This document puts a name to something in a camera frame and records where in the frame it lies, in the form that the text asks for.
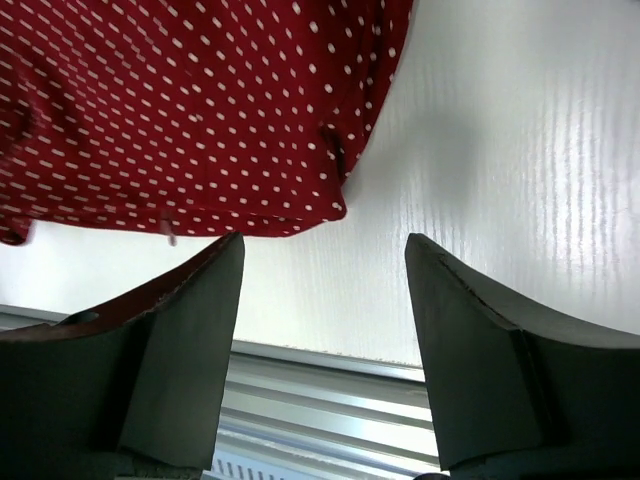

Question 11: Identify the aluminium mounting rail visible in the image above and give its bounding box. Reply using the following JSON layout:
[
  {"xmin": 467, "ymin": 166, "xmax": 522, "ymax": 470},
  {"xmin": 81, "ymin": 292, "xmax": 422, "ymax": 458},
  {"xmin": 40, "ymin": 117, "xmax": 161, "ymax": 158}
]
[{"xmin": 0, "ymin": 302, "xmax": 436, "ymax": 466}]

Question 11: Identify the perforated cable duct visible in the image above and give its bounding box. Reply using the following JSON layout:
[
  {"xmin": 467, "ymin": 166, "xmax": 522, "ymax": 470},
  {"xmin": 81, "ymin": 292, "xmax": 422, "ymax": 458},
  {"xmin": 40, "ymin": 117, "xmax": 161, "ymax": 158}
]
[{"xmin": 203, "ymin": 449, "xmax": 420, "ymax": 480}]

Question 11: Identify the red polka dot skirt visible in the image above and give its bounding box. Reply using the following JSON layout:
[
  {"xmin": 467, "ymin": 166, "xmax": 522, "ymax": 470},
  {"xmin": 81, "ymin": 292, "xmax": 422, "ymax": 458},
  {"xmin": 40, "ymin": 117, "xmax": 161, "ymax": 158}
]
[{"xmin": 1, "ymin": 1, "xmax": 413, "ymax": 246}]

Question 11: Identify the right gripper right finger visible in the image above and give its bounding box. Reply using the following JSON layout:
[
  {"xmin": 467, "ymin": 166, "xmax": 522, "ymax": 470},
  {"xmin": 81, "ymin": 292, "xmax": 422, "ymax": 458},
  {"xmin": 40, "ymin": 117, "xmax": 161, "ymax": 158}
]
[{"xmin": 405, "ymin": 233, "xmax": 639, "ymax": 479}]

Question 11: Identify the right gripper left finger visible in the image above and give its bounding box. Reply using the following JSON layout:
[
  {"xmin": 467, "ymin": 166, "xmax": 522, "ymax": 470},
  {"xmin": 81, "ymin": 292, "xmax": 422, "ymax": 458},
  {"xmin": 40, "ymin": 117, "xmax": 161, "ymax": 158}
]
[{"xmin": 1, "ymin": 233, "xmax": 245, "ymax": 479}]

